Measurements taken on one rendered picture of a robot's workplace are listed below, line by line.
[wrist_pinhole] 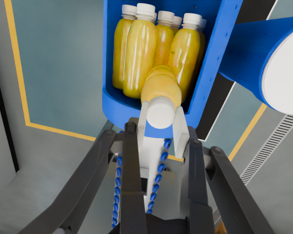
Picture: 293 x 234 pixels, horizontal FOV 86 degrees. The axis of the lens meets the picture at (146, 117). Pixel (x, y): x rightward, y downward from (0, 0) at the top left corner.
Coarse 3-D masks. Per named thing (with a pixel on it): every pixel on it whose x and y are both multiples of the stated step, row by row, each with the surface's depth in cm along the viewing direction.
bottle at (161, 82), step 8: (160, 64) 36; (152, 72) 31; (160, 72) 28; (168, 72) 29; (152, 80) 25; (160, 80) 24; (168, 80) 24; (176, 80) 28; (144, 88) 25; (152, 88) 23; (160, 88) 23; (168, 88) 23; (176, 88) 24; (144, 96) 24; (152, 96) 23; (160, 96) 22; (168, 96) 22; (176, 96) 23; (176, 104) 23
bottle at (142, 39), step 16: (144, 16) 32; (128, 32) 35; (144, 32) 33; (128, 48) 35; (144, 48) 34; (128, 64) 36; (144, 64) 36; (128, 80) 38; (144, 80) 38; (128, 96) 40
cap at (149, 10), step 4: (140, 4) 32; (144, 4) 32; (148, 4) 32; (140, 8) 32; (144, 8) 32; (148, 8) 32; (152, 8) 32; (140, 12) 32; (144, 12) 32; (148, 12) 32; (152, 12) 33
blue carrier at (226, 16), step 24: (120, 0) 39; (144, 0) 44; (168, 0) 45; (192, 0) 44; (216, 0) 39; (240, 0) 27; (216, 24) 26; (216, 48) 29; (216, 72) 34; (120, 96) 51; (192, 96) 33; (120, 120) 35; (192, 120) 36
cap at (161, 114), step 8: (152, 104) 20; (160, 104) 20; (168, 104) 20; (152, 112) 21; (160, 112) 20; (168, 112) 20; (152, 120) 21; (160, 120) 21; (168, 120) 21; (160, 128) 22
